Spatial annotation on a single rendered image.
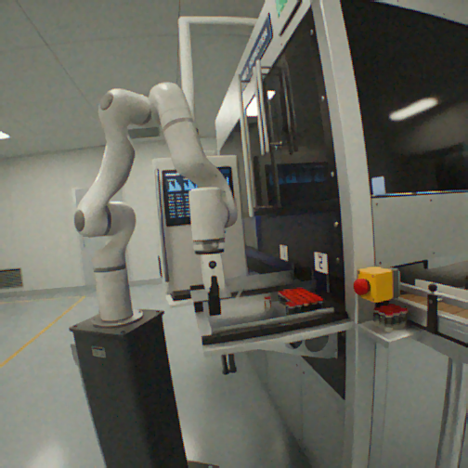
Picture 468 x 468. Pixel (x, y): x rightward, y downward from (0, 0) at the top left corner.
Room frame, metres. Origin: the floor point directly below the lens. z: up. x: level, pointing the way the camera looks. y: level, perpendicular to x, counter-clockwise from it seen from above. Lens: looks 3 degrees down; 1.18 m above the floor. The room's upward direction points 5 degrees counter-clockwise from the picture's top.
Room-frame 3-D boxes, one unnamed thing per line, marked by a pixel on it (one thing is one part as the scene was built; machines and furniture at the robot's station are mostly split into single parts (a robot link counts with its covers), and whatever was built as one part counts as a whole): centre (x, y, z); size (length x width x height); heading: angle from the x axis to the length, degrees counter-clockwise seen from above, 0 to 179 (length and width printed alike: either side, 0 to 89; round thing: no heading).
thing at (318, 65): (0.80, -0.29, 1.40); 0.04 x 0.01 x 0.80; 11
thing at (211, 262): (0.78, 0.07, 1.06); 0.10 x 0.08 x 0.11; 11
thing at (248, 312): (0.87, -0.07, 0.90); 0.34 x 0.26 x 0.04; 100
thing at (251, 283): (1.23, -0.11, 0.90); 0.34 x 0.26 x 0.04; 101
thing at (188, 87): (1.76, 0.23, 2.04); 0.15 x 0.14 x 0.92; 108
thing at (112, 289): (1.00, 0.45, 0.95); 0.19 x 0.19 x 0.18
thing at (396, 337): (0.66, -0.38, 0.87); 0.14 x 0.13 x 0.02; 101
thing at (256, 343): (1.05, -0.08, 0.87); 0.70 x 0.48 x 0.02; 11
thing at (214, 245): (0.77, 0.07, 1.12); 0.09 x 0.08 x 0.03; 11
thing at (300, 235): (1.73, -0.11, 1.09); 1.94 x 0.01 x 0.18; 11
